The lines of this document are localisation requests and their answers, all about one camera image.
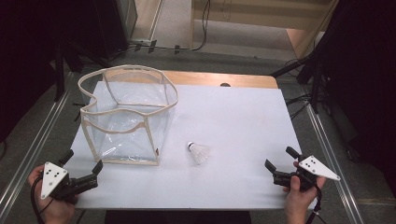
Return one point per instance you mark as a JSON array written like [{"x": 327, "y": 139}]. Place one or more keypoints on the black stand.
[
  {"x": 315, "y": 84},
  {"x": 59, "y": 74}
]

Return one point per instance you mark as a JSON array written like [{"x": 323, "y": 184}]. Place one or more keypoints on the metal floor rail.
[
  {"x": 34, "y": 149},
  {"x": 333, "y": 161}
]

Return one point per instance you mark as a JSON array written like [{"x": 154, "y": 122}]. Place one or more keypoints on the white shuttlecock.
[{"x": 199, "y": 153}]

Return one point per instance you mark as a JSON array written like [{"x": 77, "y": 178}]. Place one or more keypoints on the black curtain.
[
  {"x": 364, "y": 77},
  {"x": 25, "y": 56}
]

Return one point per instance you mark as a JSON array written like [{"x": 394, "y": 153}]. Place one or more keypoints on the clear bag with beige trim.
[{"x": 124, "y": 124}]

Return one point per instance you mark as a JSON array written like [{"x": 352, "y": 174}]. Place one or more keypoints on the wooden table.
[{"x": 218, "y": 79}]

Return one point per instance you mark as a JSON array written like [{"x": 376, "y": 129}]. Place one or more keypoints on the dark cabinet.
[{"x": 115, "y": 28}]

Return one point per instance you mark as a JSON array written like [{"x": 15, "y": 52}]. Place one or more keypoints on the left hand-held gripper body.
[{"x": 54, "y": 180}]

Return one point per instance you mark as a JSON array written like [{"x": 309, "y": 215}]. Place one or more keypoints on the person's right hand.
[{"x": 297, "y": 202}]

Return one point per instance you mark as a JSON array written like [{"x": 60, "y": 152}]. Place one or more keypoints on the white table sheet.
[{"x": 243, "y": 124}]

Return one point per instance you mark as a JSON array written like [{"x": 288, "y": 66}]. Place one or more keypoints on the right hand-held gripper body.
[{"x": 317, "y": 168}]

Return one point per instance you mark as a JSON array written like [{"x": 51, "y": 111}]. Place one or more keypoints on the person's left hand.
[{"x": 57, "y": 211}]

